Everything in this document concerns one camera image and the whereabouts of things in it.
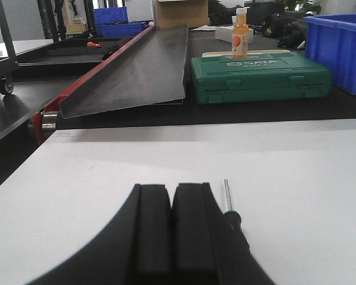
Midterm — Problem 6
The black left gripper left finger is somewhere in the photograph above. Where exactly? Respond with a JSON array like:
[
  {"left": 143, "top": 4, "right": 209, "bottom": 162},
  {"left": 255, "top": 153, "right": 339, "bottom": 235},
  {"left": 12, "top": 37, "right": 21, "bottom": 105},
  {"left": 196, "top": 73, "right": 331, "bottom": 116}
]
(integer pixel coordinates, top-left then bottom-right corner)
[{"left": 31, "top": 184, "right": 173, "bottom": 284}]

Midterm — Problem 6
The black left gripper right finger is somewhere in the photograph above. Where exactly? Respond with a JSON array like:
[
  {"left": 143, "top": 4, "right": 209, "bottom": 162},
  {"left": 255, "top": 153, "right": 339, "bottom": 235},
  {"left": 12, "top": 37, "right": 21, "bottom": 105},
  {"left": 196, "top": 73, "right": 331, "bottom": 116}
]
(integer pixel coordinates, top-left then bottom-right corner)
[{"left": 172, "top": 183, "right": 273, "bottom": 284}]

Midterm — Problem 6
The green black screwdriver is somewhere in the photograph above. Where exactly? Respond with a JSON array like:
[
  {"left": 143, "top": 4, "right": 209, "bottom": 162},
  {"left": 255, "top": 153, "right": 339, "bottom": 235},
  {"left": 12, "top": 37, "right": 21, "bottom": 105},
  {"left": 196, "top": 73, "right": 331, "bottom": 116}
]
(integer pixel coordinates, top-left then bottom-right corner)
[{"left": 223, "top": 179, "right": 250, "bottom": 252}]

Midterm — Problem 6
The beige plastic tray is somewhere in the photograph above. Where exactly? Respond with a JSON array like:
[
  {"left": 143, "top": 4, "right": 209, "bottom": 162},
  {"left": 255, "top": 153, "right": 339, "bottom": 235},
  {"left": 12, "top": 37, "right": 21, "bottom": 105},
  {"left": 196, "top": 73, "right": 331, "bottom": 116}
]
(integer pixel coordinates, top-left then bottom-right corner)
[{"left": 202, "top": 49, "right": 290, "bottom": 57}]

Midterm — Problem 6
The green SATA tool case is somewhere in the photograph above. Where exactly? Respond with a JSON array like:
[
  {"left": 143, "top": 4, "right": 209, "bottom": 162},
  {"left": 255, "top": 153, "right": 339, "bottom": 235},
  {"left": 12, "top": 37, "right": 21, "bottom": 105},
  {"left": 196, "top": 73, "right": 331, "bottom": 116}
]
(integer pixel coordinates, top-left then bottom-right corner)
[{"left": 190, "top": 52, "right": 332, "bottom": 105}]

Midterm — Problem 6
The black metal ramp sheet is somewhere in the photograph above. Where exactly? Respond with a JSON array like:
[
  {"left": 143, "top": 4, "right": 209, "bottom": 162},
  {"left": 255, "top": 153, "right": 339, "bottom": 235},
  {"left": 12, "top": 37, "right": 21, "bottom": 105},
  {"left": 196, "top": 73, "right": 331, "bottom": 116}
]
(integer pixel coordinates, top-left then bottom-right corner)
[{"left": 59, "top": 26, "right": 188, "bottom": 119}]

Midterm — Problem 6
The black cart with caster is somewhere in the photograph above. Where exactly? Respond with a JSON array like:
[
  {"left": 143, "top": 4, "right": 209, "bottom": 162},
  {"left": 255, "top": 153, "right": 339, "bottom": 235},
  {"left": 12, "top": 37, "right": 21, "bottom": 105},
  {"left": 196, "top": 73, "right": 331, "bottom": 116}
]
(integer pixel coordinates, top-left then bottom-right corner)
[{"left": 0, "top": 1, "right": 131, "bottom": 95}]

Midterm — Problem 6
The white foam block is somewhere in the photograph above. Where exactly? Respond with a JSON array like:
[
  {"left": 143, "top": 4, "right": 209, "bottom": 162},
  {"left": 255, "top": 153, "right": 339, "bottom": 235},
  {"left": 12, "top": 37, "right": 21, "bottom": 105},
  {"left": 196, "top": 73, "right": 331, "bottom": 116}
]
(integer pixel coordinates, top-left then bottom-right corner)
[{"left": 215, "top": 26, "right": 254, "bottom": 44}]

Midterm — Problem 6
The orange juice bottle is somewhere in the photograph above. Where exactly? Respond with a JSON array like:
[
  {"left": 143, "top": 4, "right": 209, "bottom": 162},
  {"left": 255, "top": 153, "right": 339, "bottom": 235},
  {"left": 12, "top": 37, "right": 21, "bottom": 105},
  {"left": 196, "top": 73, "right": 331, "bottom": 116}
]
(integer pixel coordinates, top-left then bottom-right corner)
[{"left": 231, "top": 8, "right": 249, "bottom": 58}]

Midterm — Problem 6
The blue bin far left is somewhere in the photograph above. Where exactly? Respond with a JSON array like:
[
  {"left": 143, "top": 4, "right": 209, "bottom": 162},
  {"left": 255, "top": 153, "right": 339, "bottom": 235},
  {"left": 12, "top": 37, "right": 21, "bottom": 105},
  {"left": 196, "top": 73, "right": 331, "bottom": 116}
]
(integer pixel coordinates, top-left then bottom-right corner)
[{"left": 93, "top": 7, "right": 149, "bottom": 38}]

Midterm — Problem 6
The cardboard box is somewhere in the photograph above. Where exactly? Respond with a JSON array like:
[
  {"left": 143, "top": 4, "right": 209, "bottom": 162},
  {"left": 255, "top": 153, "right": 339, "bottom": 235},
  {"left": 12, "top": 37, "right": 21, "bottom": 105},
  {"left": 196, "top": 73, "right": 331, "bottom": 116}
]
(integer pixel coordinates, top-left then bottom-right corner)
[{"left": 152, "top": 0, "right": 209, "bottom": 29}]

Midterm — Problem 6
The black bags pile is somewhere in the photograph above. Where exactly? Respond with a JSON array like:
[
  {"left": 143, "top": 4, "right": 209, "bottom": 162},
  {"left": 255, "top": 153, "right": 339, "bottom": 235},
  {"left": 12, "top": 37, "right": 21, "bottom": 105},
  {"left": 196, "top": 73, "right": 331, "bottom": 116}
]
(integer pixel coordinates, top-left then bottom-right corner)
[{"left": 208, "top": 1, "right": 307, "bottom": 48}]

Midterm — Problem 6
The large blue plastic bin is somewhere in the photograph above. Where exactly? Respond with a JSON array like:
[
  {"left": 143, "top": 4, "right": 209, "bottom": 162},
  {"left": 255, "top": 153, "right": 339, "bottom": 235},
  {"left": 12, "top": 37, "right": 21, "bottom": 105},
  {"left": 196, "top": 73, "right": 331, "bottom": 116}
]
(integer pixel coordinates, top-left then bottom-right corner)
[{"left": 304, "top": 14, "right": 356, "bottom": 96}]

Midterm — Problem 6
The orange handled tool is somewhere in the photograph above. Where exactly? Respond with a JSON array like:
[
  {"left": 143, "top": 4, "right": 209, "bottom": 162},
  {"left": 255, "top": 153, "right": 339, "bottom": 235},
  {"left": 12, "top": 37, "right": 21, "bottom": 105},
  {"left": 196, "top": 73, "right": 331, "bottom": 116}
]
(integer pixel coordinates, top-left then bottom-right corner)
[{"left": 87, "top": 42, "right": 101, "bottom": 48}]

